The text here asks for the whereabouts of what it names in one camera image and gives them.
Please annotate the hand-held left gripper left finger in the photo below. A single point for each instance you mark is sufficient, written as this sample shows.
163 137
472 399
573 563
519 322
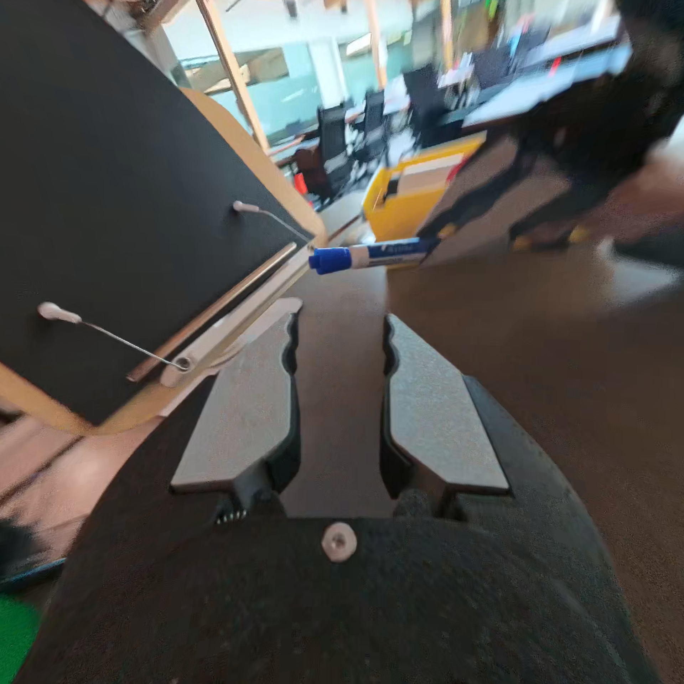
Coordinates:
240 422

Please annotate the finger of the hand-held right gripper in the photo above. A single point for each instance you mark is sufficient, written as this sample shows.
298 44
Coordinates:
481 171
507 213

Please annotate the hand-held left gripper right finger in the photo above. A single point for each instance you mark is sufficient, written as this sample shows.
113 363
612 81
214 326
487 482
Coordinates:
438 422

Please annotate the yellow plastic bin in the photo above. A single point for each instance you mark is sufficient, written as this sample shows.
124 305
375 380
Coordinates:
395 213

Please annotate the blue dry erase marker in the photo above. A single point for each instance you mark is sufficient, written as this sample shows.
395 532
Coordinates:
374 254

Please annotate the large green plastic bin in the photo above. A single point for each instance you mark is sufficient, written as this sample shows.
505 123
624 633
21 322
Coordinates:
18 636

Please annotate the person's right hand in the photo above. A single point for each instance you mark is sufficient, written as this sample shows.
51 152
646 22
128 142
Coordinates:
652 208

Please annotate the black office chair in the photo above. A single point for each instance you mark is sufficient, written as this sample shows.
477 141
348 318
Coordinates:
427 101
377 123
334 139

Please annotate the dark red chair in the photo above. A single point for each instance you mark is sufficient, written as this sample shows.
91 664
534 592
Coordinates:
312 171

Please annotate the orange traffic cone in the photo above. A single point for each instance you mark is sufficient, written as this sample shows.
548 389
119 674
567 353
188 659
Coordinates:
301 184

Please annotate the small black box blue edge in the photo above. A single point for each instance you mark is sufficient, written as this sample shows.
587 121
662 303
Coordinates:
21 555

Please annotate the black wooden book stand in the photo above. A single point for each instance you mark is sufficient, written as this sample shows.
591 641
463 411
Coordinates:
107 187

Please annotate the wooden window post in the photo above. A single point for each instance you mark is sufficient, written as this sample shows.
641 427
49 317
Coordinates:
235 69

